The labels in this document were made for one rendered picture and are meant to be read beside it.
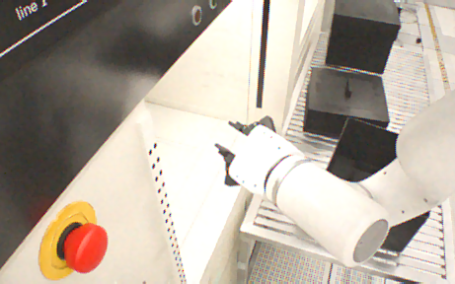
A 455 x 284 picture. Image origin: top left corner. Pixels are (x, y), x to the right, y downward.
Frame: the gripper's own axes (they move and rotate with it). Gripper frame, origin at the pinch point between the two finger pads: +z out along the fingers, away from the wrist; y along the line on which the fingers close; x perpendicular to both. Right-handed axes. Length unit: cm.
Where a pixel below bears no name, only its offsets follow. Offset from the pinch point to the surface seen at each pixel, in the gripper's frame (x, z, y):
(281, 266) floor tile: -105, 42, -46
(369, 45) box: -77, 47, 62
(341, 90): -60, 33, 33
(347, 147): -56, 15, 15
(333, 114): -54, 26, 22
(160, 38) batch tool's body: 28.1, -16.8, 6.4
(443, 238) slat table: -70, -20, 6
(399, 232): -51, -15, 1
